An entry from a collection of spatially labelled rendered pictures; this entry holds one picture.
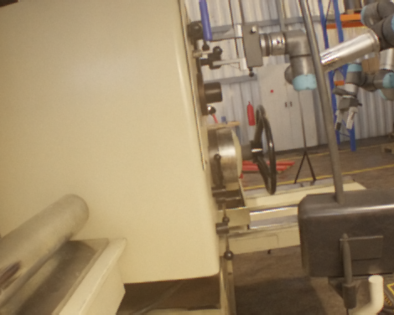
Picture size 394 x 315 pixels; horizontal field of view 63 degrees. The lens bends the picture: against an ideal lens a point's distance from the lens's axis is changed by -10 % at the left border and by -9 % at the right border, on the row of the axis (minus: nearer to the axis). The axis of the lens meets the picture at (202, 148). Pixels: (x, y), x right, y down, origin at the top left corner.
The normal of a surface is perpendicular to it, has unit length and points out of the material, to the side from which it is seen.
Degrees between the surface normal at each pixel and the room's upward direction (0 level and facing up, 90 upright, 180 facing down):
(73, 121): 90
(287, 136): 90
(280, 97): 90
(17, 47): 90
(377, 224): 109
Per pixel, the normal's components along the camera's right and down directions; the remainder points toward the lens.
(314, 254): -0.22, 0.49
